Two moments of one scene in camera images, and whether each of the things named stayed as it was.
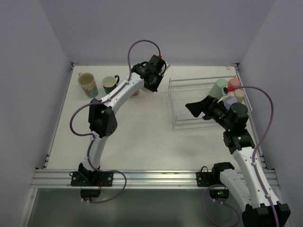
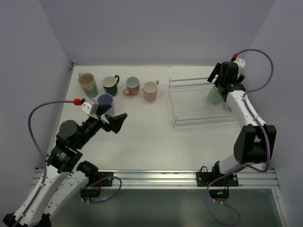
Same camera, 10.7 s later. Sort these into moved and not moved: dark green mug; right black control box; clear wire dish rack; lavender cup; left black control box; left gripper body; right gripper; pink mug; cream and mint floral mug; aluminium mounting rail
Moved: right gripper; pink mug; lavender cup; left gripper body
Not moved: clear wire dish rack; cream and mint floral mug; right black control box; dark green mug; left black control box; aluminium mounting rail
